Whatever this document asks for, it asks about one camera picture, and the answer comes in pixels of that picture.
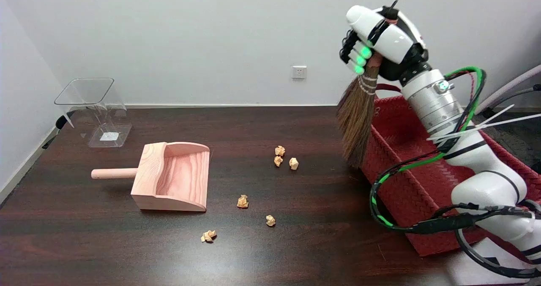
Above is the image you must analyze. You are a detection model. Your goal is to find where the office chair base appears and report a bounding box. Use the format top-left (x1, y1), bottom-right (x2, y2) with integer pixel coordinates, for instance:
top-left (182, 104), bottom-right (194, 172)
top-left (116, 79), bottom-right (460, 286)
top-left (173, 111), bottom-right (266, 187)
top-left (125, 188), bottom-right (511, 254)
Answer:
top-left (473, 64), bottom-right (541, 118)

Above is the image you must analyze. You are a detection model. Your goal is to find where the pink wooden dustpan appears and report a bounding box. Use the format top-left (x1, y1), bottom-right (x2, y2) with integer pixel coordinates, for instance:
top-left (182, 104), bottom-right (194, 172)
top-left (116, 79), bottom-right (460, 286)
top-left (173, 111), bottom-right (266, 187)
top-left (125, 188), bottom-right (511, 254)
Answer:
top-left (91, 142), bottom-right (210, 212)

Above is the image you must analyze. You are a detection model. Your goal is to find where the red woven basket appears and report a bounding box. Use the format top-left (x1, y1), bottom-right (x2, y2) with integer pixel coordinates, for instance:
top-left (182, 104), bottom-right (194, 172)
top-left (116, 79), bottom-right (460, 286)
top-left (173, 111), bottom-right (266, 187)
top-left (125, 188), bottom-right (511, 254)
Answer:
top-left (361, 83), bottom-right (541, 257)

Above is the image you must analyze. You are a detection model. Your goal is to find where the white zip tie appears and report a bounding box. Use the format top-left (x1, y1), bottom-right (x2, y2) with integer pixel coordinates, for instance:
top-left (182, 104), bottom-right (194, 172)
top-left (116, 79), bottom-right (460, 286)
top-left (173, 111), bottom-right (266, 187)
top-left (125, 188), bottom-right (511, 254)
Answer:
top-left (427, 114), bottom-right (541, 142)
top-left (435, 104), bottom-right (515, 141)

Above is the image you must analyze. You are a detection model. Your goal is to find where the green black cable bundle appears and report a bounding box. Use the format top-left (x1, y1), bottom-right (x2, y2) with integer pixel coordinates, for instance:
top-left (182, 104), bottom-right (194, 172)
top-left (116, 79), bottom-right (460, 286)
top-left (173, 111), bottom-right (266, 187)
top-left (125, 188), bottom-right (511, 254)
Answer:
top-left (369, 66), bottom-right (541, 236)

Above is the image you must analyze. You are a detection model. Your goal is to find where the black table clamp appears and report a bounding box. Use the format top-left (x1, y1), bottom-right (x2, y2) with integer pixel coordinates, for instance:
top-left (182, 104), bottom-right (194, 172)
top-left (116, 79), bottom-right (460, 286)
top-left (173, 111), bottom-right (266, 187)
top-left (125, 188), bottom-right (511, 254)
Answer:
top-left (41, 110), bottom-right (77, 150)

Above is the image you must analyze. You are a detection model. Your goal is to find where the clear plastic container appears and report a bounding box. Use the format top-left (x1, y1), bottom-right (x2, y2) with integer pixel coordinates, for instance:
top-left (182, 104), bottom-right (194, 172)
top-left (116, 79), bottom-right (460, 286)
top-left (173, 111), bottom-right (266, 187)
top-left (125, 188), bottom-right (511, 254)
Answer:
top-left (54, 78), bottom-right (132, 148)

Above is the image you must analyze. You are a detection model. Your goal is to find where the black white hose loop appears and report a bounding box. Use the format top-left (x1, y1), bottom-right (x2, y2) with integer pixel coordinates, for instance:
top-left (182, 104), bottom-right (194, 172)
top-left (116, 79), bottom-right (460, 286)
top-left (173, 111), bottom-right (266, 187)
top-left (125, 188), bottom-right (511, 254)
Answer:
top-left (456, 227), bottom-right (541, 278)

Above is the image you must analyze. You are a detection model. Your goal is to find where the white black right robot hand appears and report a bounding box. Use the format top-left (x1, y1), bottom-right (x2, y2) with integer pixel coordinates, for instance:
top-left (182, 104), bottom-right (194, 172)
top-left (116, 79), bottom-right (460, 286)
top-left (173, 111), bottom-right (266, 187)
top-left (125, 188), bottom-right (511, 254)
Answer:
top-left (340, 1), bottom-right (432, 84)

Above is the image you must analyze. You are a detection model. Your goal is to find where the brown straw hand broom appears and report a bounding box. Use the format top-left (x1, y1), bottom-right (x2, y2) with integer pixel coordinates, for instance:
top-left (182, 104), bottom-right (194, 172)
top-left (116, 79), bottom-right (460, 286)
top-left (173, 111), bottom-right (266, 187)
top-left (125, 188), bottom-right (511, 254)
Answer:
top-left (337, 0), bottom-right (400, 169)

